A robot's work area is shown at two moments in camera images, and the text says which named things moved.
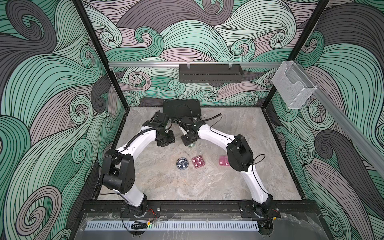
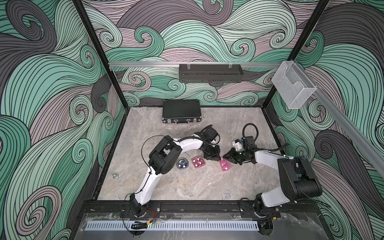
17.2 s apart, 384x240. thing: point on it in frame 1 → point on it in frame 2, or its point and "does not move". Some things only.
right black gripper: [185, 142] → [231, 156]
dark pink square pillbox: [198, 161] does not move
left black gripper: [171, 139] → [215, 157]
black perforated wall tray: [210, 73] does not move
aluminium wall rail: [169, 64] does not move
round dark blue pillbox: [182, 163] does not move
